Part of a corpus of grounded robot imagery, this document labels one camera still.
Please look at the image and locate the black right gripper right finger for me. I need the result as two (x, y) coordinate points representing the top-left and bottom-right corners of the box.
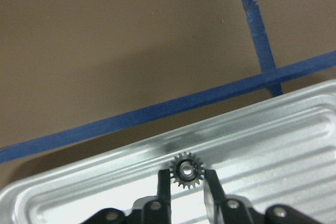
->
(204, 169), (226, 224)

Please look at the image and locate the small black bearing gear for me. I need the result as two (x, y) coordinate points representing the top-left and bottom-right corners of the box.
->
(169, 152), (205, 189)

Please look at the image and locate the ribbed silver metal tray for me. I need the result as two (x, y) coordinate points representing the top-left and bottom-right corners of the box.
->
(1, 80), (335, 223)

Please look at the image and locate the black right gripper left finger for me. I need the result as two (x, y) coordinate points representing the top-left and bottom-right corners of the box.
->
(157, 169), (171, 223)

